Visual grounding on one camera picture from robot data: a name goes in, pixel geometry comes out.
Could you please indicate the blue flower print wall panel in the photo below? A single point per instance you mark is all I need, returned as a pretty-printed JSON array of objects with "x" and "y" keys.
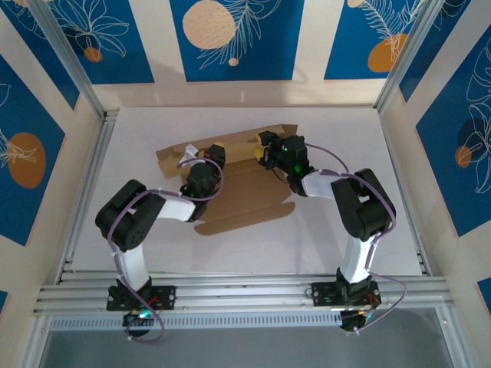
[
  {"x": 452, "y": 46},
  {"x": 46, "y": 50},
  {"x": 115, "y": 61}
]

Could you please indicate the aluminium corner upright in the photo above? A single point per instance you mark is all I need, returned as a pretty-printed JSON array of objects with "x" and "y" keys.
[
  {"x": 458, "y": 341},
  {"x": 34, "y": 345}
]

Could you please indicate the aluminium frame cross rail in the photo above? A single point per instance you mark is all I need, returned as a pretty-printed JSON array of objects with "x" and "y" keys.
[{"x": 249, "y": 291}]

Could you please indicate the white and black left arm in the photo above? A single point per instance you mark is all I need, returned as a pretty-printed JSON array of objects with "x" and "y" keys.
[{"x": 128, "y": 230}]

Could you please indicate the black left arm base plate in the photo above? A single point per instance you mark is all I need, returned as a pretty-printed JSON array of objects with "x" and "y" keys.
[{"x": 165, "y": 297}]

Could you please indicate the blue panel with beige circle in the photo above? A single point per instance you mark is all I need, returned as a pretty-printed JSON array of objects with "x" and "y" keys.
[{"x": 249, "y": 57}]

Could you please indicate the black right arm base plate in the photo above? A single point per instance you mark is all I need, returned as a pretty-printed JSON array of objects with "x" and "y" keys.
[{"x": 322, "y": 295}]

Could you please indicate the grey metal panel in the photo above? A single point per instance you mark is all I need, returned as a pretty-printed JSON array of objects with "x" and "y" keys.
[{"x": 249, "y": 349}]

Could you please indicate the aluminium side rail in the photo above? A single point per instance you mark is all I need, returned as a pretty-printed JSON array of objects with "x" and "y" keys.
[
  {"x": 388, "y": 134},
  {"x": 97, "y": 153}
]

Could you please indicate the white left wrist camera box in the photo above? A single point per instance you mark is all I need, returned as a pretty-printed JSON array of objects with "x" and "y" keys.
[{"x": 190, "y": 151}]

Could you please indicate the brown cardboard box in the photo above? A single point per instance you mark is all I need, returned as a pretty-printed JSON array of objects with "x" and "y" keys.
[{"x": 249, "y": 199}]

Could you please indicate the aluminium frame post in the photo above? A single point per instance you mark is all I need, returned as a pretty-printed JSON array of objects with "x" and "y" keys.
[
  {"x": 69, "y": 57},
  {"x": 418, "y": 50}
]

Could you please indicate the blue panel with orange circle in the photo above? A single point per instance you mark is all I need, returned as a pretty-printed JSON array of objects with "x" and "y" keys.
[
  {"x": 452, "y": 172},
  {"x": 353, "y": 38},
  {"x": 23, "y": 107}
]

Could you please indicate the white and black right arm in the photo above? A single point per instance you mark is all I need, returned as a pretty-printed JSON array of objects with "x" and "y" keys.
[{"x": 364, "y": 207}]

